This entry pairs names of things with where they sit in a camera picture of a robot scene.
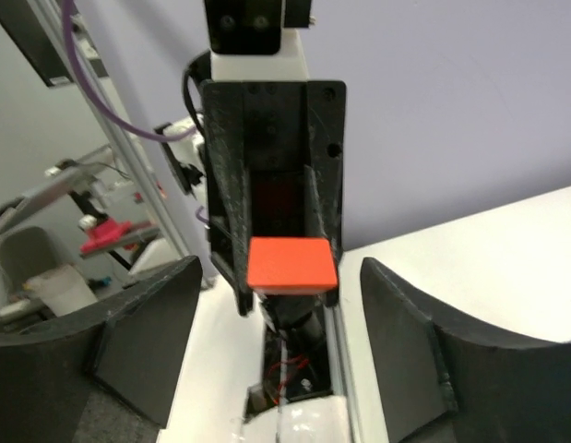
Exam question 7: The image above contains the grey office chair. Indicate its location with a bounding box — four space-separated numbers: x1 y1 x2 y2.
0 226 77 329

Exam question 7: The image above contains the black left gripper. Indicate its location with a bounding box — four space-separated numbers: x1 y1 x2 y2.
202 80 347 317

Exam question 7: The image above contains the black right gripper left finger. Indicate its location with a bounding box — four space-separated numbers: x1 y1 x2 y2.
0 257 202 442

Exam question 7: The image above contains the red clamp on stand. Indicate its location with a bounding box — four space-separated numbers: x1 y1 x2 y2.
80 219 159 257

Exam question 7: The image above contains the left aluminium table rail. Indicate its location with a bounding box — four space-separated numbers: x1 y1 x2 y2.
30 0 194 264

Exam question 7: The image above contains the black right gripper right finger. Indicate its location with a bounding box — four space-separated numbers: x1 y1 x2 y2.
361 257 571 442

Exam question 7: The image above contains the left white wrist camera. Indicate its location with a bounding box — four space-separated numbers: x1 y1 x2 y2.
204 0 313 82

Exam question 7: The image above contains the red wedge block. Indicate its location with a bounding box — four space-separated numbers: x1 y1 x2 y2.
246 237 339 296

